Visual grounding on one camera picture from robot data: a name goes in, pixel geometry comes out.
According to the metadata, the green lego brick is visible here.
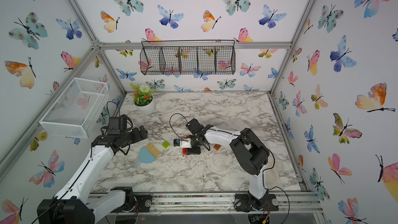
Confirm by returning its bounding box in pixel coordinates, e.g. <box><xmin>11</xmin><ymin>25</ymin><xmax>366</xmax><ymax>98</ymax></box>
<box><xmin>162</xmin><ymin>141</ymin><xmax>170</xmax><ymax>149</ymax></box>

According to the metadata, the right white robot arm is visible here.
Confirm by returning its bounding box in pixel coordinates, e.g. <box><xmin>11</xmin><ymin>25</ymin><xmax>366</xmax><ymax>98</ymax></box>
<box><xmin>186</xmin><ymin>119</ymin><xmax>271</xmax><ymax>200</ymax></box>

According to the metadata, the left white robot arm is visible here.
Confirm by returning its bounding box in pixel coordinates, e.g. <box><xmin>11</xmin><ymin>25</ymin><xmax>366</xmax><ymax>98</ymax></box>
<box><xmin>36</xmin><ymin>126</ymin><xmax>148</xmax><ymax>224</ymax></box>

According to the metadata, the white flower pot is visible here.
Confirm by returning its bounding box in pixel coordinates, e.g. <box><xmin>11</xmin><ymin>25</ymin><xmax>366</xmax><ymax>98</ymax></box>
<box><xmin>133</xmin><ymin>97</ymin><xmax>155</xmax><ymax>115</ymax></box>

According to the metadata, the white mesh basket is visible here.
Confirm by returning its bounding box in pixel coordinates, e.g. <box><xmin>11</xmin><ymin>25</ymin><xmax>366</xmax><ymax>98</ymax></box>
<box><xmin>39</xmin><ymin>77</ymin><xmax>109</xmax><ymax>139</ymax></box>

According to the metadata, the green artificial plant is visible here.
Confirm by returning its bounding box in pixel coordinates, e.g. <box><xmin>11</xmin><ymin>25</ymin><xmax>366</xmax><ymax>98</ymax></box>
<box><xmin>130</xmin><ymin>83</ymin><xmax>156</xmax><ymax>107</ymax></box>

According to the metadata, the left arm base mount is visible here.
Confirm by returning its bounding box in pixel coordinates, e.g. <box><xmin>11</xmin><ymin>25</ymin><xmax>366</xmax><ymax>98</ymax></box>
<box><xmin>110</xmin><ymin>186</ymin><xmax>153</xmax><ymax>214</ymax></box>

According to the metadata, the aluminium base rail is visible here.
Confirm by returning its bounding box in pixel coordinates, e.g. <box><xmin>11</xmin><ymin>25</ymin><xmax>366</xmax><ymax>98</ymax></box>
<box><xmin>86</xmin><ymin>192</ymin><xmax>324</xmax><ymax>215</ymax></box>

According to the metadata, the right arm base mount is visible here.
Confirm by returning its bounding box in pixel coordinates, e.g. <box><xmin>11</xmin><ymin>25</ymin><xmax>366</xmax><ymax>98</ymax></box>
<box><xmin>234</xmin><ymin>193</ymin><xmax>279</xmax><ymax>213</ymax></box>

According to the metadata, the black wire basket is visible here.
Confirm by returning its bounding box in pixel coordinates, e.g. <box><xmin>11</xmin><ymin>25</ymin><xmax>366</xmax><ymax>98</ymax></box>
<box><xmin>139</xmin><ymin>39</ymin><xmax>236</xmax><ymax>76</ymax></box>

